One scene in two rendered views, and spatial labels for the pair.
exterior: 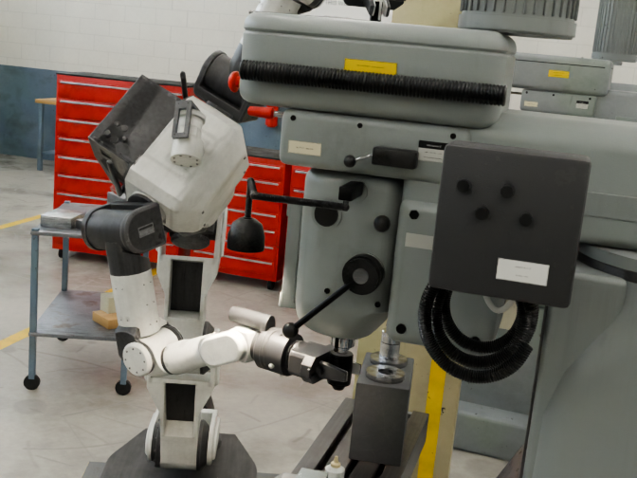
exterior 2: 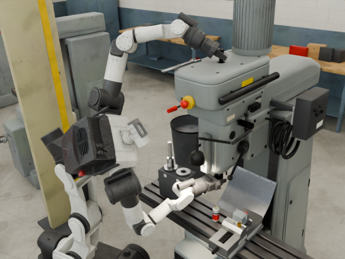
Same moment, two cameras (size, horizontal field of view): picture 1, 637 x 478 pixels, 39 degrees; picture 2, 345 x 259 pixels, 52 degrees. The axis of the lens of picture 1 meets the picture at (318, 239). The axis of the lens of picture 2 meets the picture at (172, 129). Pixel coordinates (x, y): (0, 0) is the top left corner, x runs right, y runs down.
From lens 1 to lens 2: 186 cm
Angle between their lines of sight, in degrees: 57
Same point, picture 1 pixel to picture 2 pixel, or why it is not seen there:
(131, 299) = (140, 210)
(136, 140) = (109, 147)
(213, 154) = not seen: hidden behind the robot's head
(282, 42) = (226, 85)
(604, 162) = (284, 81)
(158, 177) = (126, 157)
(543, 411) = not seen: hidden behind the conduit
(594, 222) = (283, 98)
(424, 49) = (258, 69)
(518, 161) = (321, 97)
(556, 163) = (326, 93)
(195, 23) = not seen: outside the picture
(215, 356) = (184, 204)
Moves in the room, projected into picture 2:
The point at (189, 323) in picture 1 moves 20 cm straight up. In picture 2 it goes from (94, 206) to (89, 177)
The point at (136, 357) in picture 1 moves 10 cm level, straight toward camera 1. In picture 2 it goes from (149, 228) to (168, 233)
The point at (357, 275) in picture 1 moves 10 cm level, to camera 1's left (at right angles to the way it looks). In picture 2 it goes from (246, 148) to (238, 157)
